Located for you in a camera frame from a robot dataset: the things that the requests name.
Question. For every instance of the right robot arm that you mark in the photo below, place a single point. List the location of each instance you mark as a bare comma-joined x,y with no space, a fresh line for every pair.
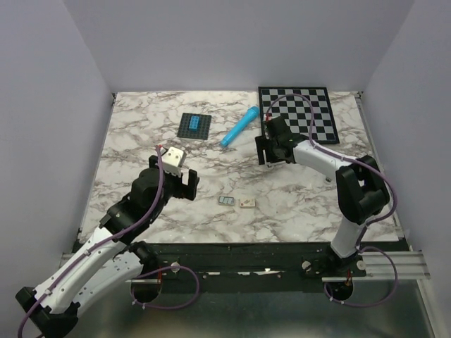
361,189

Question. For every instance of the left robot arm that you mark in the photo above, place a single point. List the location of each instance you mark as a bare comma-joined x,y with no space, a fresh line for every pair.
112,254

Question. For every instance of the aluminium rail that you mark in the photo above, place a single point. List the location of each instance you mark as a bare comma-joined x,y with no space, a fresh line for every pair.
237,265

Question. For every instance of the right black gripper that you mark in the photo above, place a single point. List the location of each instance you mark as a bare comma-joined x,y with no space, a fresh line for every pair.
262,143

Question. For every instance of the white staple box sleeve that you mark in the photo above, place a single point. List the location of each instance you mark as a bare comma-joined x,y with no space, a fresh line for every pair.
247,203

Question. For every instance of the blue marker pen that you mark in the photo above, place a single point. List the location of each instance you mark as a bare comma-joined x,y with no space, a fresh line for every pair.
251,114

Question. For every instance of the black white chessboard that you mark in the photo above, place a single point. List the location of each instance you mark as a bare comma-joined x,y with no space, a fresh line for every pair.
298,105

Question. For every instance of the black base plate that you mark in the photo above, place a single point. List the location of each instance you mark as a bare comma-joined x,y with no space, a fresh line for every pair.
340,289

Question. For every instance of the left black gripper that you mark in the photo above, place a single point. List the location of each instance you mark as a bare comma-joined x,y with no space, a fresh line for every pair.
184,190

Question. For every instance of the dark grey lego baseplate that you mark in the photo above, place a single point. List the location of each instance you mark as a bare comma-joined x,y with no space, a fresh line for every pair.
203,131

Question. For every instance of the blue lego brick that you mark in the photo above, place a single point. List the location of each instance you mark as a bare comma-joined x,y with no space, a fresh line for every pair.
193,123

